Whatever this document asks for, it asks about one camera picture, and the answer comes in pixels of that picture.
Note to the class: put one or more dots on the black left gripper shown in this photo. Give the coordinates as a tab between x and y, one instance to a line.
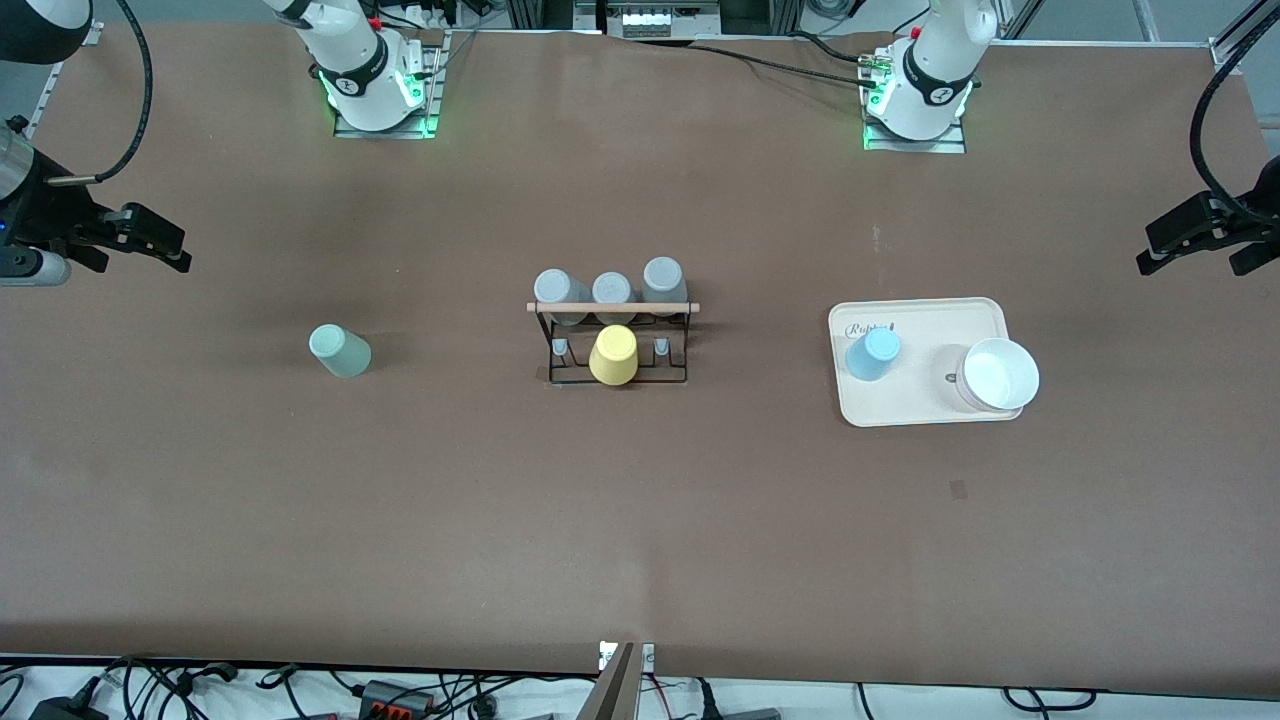
1238	222

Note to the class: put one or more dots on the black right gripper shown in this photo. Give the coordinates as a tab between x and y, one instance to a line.
52	212

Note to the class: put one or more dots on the pale green cup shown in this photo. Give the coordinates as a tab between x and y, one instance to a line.
342	352

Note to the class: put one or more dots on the light blue cup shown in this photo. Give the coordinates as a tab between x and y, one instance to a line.
872	356

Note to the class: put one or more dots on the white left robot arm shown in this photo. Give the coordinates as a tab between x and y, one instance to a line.
935	60

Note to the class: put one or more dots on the white bowl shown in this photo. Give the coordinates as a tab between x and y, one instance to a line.
1000	375

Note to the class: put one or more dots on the beige plastic tray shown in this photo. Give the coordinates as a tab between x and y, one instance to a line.
900	400

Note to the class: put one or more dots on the grey cup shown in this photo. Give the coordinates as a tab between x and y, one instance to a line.
555	288
612	288
663	278

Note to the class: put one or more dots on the yellow cup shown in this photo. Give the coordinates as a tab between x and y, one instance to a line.
613	358

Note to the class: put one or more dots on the black power adapter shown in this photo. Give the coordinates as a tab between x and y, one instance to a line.
70	710

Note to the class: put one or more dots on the black box with orange connectors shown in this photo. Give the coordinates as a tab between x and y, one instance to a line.
385	692

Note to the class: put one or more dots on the white power strip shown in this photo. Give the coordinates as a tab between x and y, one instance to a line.
660	22

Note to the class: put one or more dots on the brown table cover mat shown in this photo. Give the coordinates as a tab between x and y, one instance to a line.
640	520

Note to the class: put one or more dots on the black plug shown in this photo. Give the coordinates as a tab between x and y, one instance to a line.
740	714

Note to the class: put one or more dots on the aluminium frame bar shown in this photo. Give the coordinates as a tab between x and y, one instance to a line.
1235	30

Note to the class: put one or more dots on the aluminium table edge rail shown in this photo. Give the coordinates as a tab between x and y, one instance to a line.
85	35

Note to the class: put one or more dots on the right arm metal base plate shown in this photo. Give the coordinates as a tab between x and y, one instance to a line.
432	90

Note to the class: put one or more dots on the camera mount post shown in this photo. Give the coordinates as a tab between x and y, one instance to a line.
612	695

